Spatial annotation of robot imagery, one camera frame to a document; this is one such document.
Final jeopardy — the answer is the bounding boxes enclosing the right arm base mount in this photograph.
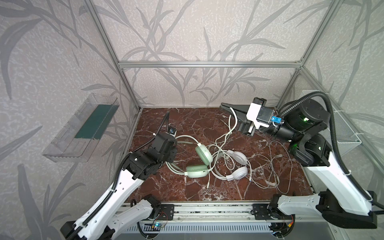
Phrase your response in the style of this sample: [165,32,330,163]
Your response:
[251,203,293,221]

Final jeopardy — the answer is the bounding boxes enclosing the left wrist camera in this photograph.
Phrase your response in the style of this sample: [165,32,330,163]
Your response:
[168,126,177,137]

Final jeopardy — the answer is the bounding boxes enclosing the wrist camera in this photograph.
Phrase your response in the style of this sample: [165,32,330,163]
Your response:
[247,103,284,130]
[168,126,177,137]

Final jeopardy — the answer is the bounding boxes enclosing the white headphone cable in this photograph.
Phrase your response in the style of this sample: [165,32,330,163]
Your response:
[247,140,294,195]

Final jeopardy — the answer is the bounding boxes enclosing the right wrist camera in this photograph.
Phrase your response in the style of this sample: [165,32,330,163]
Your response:
[247,103,284,130]

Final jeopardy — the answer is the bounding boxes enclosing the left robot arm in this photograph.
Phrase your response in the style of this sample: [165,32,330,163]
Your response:
[60,133,177,240]

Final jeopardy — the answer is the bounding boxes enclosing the mint green headphones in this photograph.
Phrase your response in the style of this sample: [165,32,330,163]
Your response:
[167,135,213,179]

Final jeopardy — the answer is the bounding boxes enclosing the white wire mesh basket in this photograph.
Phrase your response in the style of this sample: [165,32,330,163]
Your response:
[299,90,362,157]

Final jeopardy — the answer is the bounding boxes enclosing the white headphones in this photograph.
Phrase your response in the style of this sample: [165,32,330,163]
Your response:
[211,150,249,182]

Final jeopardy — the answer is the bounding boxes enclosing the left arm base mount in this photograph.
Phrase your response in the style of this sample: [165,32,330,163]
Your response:
[146,204,175,221]

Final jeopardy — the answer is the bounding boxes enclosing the clear plastic wall bin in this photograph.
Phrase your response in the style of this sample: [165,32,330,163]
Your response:
[42,94,120,163]

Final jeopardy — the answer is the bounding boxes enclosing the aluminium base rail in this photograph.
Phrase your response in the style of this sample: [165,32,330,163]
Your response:
[119,201,325,224]

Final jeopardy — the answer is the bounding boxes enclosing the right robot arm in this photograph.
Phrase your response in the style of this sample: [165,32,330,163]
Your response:
[221,91,384,238]

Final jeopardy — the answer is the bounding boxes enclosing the aluminium frame crossbar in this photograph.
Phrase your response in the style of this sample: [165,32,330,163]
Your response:
[118,61,301,69]

